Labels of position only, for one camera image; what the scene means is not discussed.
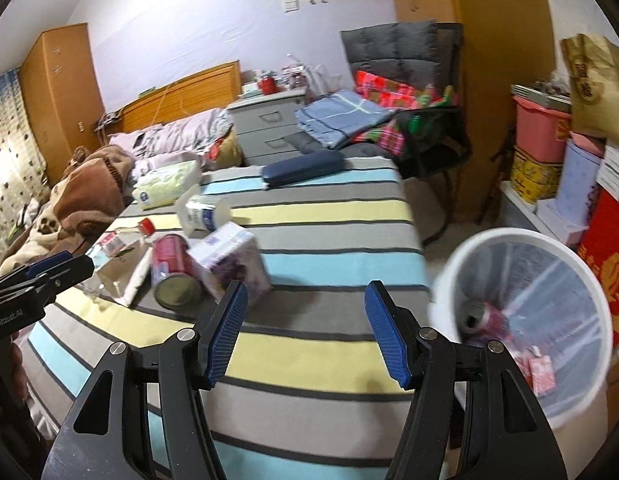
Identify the gold paper gift bag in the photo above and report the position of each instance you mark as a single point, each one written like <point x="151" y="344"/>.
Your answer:
<point x="599" y="90"/>

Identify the dark walking stick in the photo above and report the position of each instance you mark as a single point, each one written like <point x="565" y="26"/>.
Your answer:
<point x="494" y="180"/>

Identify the white blue paper cup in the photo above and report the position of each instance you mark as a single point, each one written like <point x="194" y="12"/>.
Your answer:
<point x="204" y="212"/>

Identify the small white box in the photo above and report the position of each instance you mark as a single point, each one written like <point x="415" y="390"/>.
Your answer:
<point x="614" y="180"/>
<point x="617" y="157"/>

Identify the pink storage bin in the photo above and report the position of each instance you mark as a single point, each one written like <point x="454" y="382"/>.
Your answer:
<point x="539" y="130"/>

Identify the grey storage box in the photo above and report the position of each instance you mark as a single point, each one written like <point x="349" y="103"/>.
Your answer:
<point x="519" y="212"/>

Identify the white plastic bag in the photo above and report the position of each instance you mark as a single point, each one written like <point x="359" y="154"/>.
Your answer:
<point x="319" y="82"/>

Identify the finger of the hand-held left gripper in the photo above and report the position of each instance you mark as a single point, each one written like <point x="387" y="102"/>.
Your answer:
<point x="44" y="266"/>
<point x="69" y="275"/>

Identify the flat patterned box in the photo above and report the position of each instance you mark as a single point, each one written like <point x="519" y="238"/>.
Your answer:
<point x="539" y="94"/>

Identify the black chair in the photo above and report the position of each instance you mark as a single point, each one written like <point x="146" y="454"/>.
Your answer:
<point x="439" y="135"/>

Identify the red jar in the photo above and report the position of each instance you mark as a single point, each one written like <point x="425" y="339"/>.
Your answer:
<point x="268" y="85"/>

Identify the grey nightstand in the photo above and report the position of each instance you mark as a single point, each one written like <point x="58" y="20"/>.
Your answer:
<point x="264" y="125"/>

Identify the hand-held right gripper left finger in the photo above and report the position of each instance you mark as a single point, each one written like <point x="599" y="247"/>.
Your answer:
<point x="227" y="330"/>

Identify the clear plastic bottle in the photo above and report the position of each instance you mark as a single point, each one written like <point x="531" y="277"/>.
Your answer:
<point x="122" y="237"/>

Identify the white trash bin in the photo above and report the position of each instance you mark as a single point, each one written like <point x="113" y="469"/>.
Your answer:
<point x="444" y="280"/>

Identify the yellow patterned box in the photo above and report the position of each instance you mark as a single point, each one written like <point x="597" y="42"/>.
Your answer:
<point x="534" y="172"/>

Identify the red plaid blanket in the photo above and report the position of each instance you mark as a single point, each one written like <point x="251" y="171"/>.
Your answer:
<point x="384" y="87"/>

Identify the white flat box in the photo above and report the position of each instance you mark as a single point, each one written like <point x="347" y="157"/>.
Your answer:
<point x="562" y="220"/>

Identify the navy glasses case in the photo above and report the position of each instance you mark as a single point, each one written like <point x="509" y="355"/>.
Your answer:
<point x="304" y="170"/>

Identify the purple milk carton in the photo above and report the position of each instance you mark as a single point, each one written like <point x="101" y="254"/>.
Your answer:
<point x="229" y="255"/>

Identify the clear bin liner bag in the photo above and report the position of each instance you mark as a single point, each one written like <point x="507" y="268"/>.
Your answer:
<point x="554" y="280"/>

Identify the wooden cabinet with star decals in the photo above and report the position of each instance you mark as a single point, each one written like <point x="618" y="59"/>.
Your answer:
<point x="54" y="90"/>

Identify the lilac duvet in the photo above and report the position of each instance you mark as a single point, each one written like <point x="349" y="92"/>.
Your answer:
<point x="179" y="130"/>

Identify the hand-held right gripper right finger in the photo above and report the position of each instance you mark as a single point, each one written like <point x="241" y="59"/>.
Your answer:
<point x="387" y="335"/>

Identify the striped tablecloth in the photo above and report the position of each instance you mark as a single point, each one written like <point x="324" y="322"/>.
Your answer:
<point x="314" y="260"/>

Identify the patterned curtain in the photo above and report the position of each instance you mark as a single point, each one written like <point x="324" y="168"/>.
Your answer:
<point x="14" y="170"/>

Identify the white wall switch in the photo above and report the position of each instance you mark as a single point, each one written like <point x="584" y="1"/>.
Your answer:
<point x="292" y="6"/>

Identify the mustard red pillow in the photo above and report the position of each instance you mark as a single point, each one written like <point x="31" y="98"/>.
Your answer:
<point x="227" y="150"/>

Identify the red drink can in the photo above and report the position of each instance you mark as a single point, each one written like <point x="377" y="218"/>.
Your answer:
<point x="169" y="260"/>
<point x="489" y="320"/>

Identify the green tissue pack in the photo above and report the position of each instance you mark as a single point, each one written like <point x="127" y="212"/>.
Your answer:
<point x="164" y="182"/>

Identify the wooden headboard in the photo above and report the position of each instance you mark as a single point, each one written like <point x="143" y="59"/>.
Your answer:
<point x="199" y="90"/>

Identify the pink lid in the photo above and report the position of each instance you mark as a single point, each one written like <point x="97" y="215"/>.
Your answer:
<point x="587" y="142"/>

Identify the grey quilted cushion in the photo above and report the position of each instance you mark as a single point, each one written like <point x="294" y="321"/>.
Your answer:
<point x="389" y="50"/>

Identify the brown plush blanket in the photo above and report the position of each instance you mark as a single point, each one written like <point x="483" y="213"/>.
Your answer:
<point x="79" y="185"/>

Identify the folded blue checked cloth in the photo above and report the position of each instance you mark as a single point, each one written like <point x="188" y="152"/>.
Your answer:
<point x="339" y="115"/>

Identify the red gift box gold character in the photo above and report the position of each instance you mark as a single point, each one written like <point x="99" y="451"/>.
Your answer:
<point x="609" y="240"/>

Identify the light blue cylinder container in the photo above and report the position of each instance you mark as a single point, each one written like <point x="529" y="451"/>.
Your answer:
<point x="579" y="185"/>

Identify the small pink carton box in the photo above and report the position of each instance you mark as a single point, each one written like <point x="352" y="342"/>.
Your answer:
<point x="542" y="372"/>

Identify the tall wooden wardrobe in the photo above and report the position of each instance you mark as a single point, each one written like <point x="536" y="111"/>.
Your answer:
<point x="489" y="10"/>

